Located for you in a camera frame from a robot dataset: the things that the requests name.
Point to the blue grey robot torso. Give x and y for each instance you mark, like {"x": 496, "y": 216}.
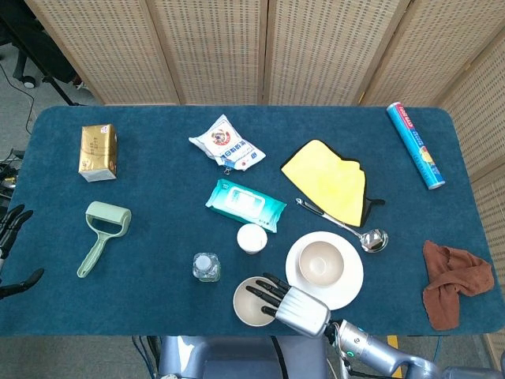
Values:
{"x": 236, "y": 359}

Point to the white paper cup floral print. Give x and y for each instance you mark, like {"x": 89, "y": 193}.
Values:
{"x": 251, "y": 238}

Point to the blue food wrap roll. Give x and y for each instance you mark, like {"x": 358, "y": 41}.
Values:
{"x": 416, "y": 146}

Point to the gold tissue box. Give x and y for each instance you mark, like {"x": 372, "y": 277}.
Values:
{"x": 96, "y": 152}

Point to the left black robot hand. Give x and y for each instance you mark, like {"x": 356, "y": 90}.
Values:
{"x": 13, "y": 225}

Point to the small blue binder clip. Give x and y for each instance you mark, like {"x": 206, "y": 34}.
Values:
{"x": 227, "y": 170}

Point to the teal wet wipes pack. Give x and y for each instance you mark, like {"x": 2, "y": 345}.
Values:
{"x": 244, "y": 203}

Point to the yellow microfiber cloth black trim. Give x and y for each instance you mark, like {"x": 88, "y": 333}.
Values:
{"x": 327, "y": 181}

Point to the white round plate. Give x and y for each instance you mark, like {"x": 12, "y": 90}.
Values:
{"x": 351, "y": 284}

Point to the beige bowl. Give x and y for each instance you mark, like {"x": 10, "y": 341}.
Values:
{"x": 320, "y": 263}
{"x": 245, "y": 308}

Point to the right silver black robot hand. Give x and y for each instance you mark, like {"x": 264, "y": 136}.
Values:
{"x": 301, "y": 312}

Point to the white printed powder bag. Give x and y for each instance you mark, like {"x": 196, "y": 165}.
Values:
{"x": 225, "y": 142}

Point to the black office chair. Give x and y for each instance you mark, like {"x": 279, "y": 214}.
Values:
{"x": 35, "y": 47}

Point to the clear water bottle green label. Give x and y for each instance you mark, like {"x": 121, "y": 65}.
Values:
{"x": 206, "y": 267}

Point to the dark blue tablecloth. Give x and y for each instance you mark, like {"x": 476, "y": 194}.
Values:
{"x": 158, "y": 237}

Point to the brown crumpled cloth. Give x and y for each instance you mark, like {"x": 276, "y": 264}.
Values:
{"x": 450, "y": 276}

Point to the green lint roller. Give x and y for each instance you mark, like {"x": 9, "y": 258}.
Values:
{"x": 112, "y": 219}

